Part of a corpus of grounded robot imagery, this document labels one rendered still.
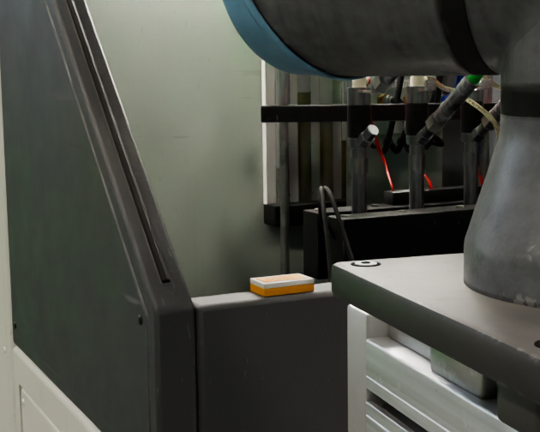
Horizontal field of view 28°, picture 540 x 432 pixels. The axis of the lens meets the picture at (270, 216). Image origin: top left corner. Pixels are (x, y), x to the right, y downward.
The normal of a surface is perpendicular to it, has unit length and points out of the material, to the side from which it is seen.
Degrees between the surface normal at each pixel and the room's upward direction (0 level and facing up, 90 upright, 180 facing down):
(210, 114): 90
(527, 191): 72
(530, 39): 90
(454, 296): 0
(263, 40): 132
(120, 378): 90
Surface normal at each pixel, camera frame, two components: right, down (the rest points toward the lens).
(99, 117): 0.28, -0.65
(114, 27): 0.43, 0.11
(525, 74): -0.90, 0.07
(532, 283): -0.70, 0.11
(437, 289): -0.01, -0.99
